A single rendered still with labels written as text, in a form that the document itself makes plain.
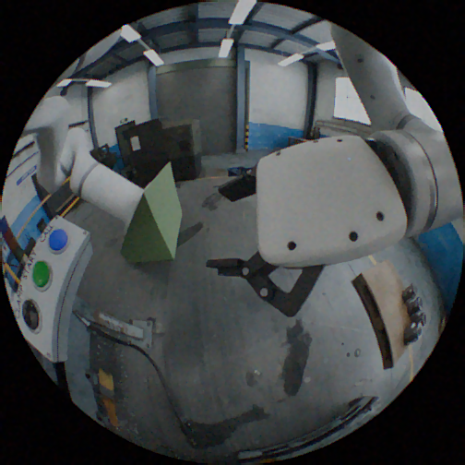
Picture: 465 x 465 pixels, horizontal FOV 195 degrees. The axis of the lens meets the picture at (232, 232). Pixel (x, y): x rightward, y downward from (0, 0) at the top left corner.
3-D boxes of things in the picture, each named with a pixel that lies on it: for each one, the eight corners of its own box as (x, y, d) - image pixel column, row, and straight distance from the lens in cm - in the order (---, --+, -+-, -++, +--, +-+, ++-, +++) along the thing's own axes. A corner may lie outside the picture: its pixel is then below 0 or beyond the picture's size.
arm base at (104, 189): (138, 215, 60) (101, 194, 64) (160, 175, 51) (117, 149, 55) (121, 249, 47) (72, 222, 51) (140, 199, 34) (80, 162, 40)
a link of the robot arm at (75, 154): (87, 204, 56) (49, 176, 69) (115, 160, 60) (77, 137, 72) (76, 193, 45) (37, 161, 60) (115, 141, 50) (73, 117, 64)
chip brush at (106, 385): (124, 428, 54) (122, 429, 54) (109, 420, 57) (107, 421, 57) (113, 373, 45) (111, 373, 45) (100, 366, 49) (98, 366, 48)
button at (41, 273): (49, 296, 20) (42, 291, 19) (33, 284, 22) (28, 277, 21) (56, 274, 21) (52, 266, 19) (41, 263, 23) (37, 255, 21)
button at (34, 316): (42, 337, 21) (36, 334, 19) (27, 322, 22) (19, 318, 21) (45, 313, 20) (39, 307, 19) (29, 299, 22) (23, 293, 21)
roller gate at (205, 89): (244, 149, 712) (246, 64, 774) (247, 151, 664) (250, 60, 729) (165, 157, 719) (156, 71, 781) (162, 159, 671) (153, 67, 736)
